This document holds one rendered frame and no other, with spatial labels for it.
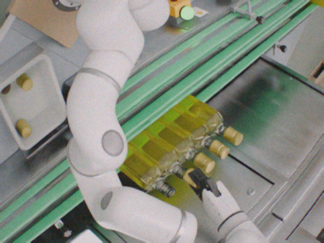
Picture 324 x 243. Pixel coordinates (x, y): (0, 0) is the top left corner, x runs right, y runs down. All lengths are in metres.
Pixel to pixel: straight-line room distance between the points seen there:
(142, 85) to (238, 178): 0.37
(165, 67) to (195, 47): 0.12
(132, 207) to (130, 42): 0.27
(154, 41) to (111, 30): 0.53
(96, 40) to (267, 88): 0.91
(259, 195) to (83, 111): 0.64
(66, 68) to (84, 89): 0.47
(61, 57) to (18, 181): 0.36
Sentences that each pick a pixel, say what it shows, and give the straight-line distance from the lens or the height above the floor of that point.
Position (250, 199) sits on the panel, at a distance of 1.14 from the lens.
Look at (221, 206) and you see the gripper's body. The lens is 0.90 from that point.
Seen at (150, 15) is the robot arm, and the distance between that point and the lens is 0.78.
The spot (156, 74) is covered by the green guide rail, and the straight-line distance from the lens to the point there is 1.11.
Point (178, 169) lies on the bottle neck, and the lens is 1.03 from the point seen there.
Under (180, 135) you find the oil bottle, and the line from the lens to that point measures 1.09.
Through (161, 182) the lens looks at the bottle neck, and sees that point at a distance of 1.02.
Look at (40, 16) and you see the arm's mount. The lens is 0.99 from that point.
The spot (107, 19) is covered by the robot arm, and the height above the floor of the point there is 1.12.
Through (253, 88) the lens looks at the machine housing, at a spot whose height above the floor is 0.97.
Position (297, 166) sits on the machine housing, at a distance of 1.26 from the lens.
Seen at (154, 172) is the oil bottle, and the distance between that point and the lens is 1.03.
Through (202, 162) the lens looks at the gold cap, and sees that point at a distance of 1.04.
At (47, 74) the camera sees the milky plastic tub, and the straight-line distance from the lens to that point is 1.01.
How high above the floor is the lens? 1.62
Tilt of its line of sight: 35 degrees down
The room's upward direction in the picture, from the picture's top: 123 degrees clockwise
